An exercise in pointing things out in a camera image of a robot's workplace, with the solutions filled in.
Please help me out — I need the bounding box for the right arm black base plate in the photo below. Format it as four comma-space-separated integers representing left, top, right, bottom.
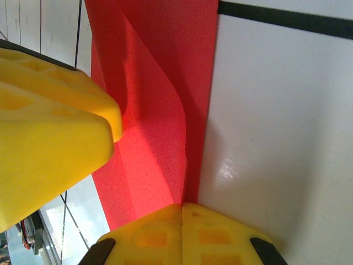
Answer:
15, 215, 42, 256

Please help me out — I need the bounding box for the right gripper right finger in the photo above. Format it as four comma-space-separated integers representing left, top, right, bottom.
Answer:
180, 202, 289, 265

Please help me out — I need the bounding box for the red cloth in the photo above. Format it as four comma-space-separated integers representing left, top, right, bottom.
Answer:
84, 0, 218, 231

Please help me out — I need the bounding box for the aluminium mounting rail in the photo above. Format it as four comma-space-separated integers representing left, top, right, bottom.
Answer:
33, 206, 69, 265

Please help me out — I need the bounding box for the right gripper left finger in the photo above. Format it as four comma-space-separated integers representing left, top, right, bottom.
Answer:
78, 203, 183, 265

